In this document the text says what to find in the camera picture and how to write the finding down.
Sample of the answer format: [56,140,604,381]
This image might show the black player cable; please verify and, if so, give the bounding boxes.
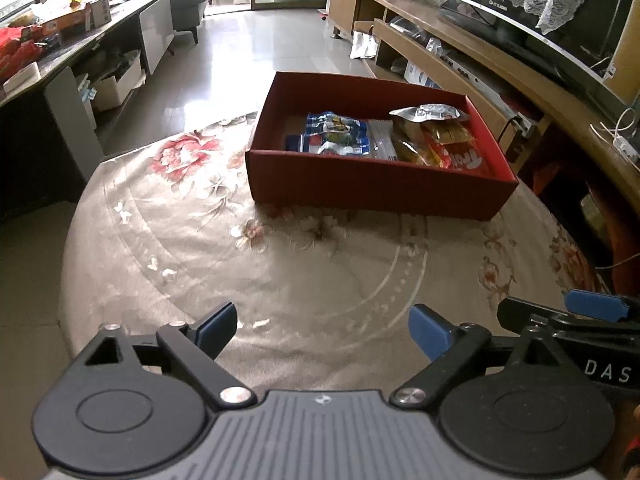
[497,115,523,161]

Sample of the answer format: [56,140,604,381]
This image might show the white paper bag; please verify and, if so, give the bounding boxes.
[349,30,380,60]

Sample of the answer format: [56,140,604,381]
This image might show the wooden television cabinet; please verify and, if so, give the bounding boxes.
[327,0,640,286]

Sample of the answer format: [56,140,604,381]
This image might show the clear red-edged packet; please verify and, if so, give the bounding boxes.
[369,120,398,162]

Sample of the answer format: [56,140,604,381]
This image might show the white cabinet door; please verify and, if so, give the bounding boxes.
[139,0,176,76]

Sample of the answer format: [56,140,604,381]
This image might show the grey foil snack packet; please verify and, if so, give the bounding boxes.
[389,103,471,123]

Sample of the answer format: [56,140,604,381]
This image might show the long black table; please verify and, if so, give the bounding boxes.
[0,0,171,221]

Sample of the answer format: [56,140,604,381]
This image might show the floral tablecloth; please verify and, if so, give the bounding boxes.
[57,110,616,411]

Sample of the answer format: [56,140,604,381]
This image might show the clear bag of yellow snacks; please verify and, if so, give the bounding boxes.
[392,120,476,147]

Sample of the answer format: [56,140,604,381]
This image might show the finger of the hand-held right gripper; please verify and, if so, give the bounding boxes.
[564,289,640,322]
[496,296,640,341]

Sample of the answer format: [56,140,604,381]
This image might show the red packets pile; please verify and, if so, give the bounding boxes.
[0,27,43,81]

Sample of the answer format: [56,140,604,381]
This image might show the red cardboard box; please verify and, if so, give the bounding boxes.
[244,71,520,222]

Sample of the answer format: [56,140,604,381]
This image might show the yellow snack packet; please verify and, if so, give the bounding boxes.
[392,140,432,166]

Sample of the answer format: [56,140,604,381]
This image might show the silver set-top player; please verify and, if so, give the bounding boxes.
[440,55,531,133]

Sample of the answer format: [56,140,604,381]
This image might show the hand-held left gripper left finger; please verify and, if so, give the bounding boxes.
[70,302,255,409]

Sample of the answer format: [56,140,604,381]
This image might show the blue white snack packet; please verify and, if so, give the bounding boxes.
[306,111,371,142]

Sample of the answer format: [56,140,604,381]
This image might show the white flat box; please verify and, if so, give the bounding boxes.
[2,62,41,93]

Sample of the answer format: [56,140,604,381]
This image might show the red snack packet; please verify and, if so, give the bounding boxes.
[425,127,488,172]

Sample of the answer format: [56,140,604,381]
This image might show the silver packet with blue label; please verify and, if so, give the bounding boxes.
[285,132,371,157]

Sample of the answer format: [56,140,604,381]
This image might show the black television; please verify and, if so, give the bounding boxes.
[425,0,640,106]

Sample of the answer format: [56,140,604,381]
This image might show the grey sofa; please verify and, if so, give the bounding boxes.
[125,0,208,46]

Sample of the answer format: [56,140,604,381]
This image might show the white power strip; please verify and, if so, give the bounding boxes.
[612,135,640,161]

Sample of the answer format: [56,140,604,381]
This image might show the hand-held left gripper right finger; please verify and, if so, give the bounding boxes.
[390,303,591,408]

